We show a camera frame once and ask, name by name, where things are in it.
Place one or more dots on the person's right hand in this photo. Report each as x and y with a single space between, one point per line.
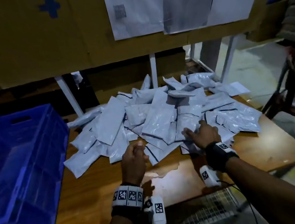
203 135

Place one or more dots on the person's left hand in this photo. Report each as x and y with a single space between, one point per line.
134 163

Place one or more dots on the pile of grey mailer bags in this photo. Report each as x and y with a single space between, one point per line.
159 117

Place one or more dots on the blue plastic crate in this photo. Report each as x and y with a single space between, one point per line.
15 166

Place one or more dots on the person's right forearm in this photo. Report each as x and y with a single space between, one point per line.
274 193

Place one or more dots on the right marker wristband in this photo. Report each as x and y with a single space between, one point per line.
220 153

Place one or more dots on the marker wristband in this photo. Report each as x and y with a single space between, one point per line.
126 196
220 153

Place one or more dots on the left marker wristband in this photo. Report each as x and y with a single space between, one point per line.
126 196

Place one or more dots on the wooden table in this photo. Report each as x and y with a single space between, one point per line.
89 199

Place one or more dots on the white metal shelf leg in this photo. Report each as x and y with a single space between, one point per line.
153 70
69 95
227 58

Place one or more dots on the brown wooden chair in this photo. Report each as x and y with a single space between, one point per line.
287 104

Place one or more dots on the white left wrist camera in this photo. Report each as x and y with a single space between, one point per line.
157 210

